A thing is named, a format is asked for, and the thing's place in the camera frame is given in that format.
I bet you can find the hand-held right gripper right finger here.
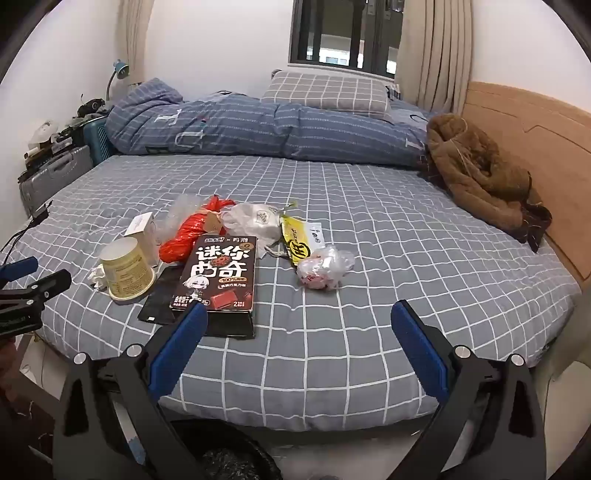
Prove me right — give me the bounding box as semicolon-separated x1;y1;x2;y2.
390;300;548;480

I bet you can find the grey suitcase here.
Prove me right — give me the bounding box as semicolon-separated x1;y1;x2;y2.
18;145;95;217

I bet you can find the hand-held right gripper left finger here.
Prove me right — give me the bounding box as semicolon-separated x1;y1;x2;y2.
52;302;208;480

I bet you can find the black foil pouch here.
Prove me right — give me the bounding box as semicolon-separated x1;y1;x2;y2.
137;265;185;326

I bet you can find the beige curtain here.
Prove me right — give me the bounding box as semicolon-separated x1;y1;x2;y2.
119;0;155;88
394;0;474;116

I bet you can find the grey checked pillow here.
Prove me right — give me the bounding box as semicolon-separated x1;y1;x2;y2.
261;70;393;121

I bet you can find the wooden headboard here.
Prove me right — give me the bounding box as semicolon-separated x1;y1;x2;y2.
462;82;591;289

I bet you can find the white earphone box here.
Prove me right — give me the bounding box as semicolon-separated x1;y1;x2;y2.
124;212;160;266

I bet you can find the bin with black bag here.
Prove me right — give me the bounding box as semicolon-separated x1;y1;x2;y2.
171;420;282;480

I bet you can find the dark framed window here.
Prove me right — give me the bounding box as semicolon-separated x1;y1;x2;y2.
288;0;404;77

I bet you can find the crumpled clear plastic bag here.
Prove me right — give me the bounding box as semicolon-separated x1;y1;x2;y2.
295;244;355;291

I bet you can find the yellow snack packet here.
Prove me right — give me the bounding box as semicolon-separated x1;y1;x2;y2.
279;215;326;268

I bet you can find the white drawstring bag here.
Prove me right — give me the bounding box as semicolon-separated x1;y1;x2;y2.
222;202;287;257

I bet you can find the blue striped duvet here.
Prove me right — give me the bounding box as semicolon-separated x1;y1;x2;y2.
105;78;444;169

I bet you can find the blue desk lamp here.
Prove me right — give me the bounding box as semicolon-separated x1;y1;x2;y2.
105;60;131;102

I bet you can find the black headset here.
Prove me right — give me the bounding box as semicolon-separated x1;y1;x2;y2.
76;98;114;118

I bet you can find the yellow paper cup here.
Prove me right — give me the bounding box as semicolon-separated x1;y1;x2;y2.
99;237;157;302

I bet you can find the red plastic bag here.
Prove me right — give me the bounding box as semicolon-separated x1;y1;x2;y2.
159;195;236;264

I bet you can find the teal suitcase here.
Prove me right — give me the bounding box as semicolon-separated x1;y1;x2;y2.
83;115;116;167

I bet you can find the dark chocolate box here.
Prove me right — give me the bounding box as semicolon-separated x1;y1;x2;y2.
171;235;258;340

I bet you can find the white round object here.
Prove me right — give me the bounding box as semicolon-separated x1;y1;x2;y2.
28;119;58;148

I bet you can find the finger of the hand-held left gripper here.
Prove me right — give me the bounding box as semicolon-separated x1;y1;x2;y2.
0;270;72;311
0;257;39;287

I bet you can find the black cable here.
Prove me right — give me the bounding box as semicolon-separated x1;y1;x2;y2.
0;203;51;252

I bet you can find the clear bubble wrap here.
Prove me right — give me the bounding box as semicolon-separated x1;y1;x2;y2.
157;193;206;245

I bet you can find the brown fleece coat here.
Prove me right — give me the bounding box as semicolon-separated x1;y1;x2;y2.
418;113;552;252

